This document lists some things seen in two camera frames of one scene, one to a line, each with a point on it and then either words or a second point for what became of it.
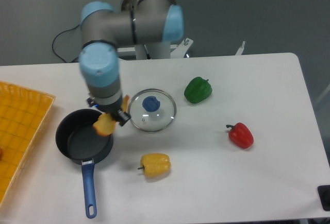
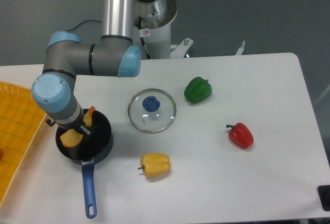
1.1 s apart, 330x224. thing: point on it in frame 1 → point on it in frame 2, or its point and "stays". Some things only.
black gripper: x=110 y=108 → x=79 y=125
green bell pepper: x=197 y=89 stays
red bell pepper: x=241 y=135 stays
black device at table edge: x=324 y=193 stays
